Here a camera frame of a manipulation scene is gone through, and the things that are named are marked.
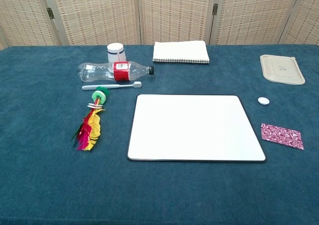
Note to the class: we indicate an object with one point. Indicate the white toothbrush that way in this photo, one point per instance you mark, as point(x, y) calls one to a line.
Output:
point(109, 86)

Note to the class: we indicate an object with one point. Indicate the maroon patterned card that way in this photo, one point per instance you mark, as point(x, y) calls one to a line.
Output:
point(282, 136)

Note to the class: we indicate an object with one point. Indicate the white rectangular board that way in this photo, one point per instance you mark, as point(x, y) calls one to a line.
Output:
point(194, 128)

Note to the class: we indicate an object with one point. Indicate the blue tablecloth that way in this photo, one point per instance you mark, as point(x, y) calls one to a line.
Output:
point(49, 172)

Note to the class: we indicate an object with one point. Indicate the colourful feather shuttlecock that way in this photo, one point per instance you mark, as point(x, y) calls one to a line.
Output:
point(91, 128)

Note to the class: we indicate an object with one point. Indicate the clear plastic bottle red label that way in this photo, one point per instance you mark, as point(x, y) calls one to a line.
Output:
point(99, 72)

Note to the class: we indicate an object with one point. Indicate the woven folding screen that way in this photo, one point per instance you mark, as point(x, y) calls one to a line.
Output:
point(99, 13)

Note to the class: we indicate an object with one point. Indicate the beige pulp container lid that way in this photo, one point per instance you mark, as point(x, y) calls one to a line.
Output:
point(281, 69)

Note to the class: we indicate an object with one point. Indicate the white spiral notebook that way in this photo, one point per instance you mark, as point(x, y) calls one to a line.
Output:
point(180, 50)

